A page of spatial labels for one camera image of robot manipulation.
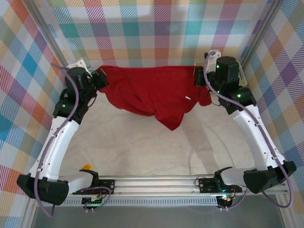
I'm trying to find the slotted grey cable duct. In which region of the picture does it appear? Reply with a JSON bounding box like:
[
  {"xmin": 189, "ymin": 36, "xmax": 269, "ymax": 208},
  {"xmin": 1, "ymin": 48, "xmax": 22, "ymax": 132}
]
[{"xmin": 38, "ymin": 199, "xmax": 219, "ymax": 207}]

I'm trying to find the right controller circuit board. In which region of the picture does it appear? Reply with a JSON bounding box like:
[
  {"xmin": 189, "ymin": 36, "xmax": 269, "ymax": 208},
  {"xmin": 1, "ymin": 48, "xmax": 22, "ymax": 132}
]
[{"xmin": 216, "ymin": 195, "xmax": 236, "ymax": 205}]

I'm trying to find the aluminium frame post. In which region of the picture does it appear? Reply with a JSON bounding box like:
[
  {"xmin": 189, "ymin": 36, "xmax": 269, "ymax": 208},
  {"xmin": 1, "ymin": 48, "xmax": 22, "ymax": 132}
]
[
  {"xmin": 239, "ymin": 0, "xmax": 285, "ymax": 71},
  {"xmin": 22, "ymin": 0, "xmax": 74, "ymax": 76}
]

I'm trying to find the grey metal panel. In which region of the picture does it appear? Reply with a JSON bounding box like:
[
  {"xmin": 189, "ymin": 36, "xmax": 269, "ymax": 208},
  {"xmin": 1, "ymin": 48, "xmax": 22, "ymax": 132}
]
[{"xmin": 30, "ymin": 206, "xmax": 285, "ymax": 228}]

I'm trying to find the controller circuit board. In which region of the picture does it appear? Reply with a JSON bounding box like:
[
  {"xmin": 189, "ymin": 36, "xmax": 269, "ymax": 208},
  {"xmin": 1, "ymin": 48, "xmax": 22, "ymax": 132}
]
[
  {"xmin": 216, "ymin": 195, "xmax": 236, "ymax": 205},
  {"xmin": 81, "ymin": 196, "xmax": 105, "ymax": 206}
]

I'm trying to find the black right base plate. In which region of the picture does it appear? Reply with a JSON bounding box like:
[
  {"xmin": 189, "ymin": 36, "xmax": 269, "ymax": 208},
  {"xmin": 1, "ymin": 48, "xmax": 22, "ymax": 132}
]
[{"xmin": 198, "ymin": 178, "xmax": 243, "ymax": 194}]

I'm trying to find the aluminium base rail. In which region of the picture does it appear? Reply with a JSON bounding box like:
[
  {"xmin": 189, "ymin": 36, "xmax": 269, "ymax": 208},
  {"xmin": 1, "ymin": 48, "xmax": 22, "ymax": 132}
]
[{"xmin": 59, "ymin": 175, "xmax": 288, "ymax": 197}]

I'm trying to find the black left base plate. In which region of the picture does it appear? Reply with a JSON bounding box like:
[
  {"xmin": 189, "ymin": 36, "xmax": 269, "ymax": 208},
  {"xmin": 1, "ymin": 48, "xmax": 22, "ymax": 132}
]
[{"xmin": 96, "ymin": 179, "xmax": 116, "ymax": 195}]

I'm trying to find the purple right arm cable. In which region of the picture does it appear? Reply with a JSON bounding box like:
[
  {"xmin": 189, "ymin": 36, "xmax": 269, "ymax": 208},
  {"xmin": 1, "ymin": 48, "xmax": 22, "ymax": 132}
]
[{"xmin": 204, "ymin": 51, "xmax": 295, "ymax": 211}]

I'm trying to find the red t-shirt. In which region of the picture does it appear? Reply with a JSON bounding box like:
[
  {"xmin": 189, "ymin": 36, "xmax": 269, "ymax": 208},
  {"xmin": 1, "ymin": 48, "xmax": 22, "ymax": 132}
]
[{"xmin": 98, "ymin": 66, "xmax": 213, "ymax": 131}]

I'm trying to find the pale green plastic basket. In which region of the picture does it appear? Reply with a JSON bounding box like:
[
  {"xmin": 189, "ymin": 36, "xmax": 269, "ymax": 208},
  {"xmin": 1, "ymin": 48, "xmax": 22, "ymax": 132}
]
[{"xmin": 194, "ymin": 61, "xmax": 248, "ymax": 86}]

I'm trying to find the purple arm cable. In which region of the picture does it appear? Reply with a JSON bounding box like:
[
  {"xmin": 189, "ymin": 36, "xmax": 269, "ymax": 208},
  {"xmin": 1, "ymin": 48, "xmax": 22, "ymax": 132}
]
[
  {"xmin": 204, "ymin": 51, "xmax": 295, "ymax": 211},
  {"xmin": 35, "ymin": 63, "xmax": 112, "ymax": 218}
]

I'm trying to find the left controller circuit board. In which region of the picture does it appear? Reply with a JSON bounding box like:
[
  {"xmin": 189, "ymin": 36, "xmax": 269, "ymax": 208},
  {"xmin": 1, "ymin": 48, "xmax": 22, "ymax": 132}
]
[{"xmin": 81, "ymin": 196, "xmax": 105, "ymax": 206}]

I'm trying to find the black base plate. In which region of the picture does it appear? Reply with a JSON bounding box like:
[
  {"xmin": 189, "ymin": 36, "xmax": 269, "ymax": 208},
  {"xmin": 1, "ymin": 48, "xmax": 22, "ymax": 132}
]
[
  {"xmin": 198, "ymin": 178, "xmax": 243, "ymax": 194},
  {"xmin": 96, "ymin": 179, "xmax": 116, "ymax": 195}
]

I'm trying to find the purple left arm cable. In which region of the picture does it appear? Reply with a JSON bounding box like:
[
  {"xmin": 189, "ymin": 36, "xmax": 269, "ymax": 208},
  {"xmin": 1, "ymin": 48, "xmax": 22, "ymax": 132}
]
[{"xmin": 35, "ymin": 63, "xmax": 112, "ymax": 218}]

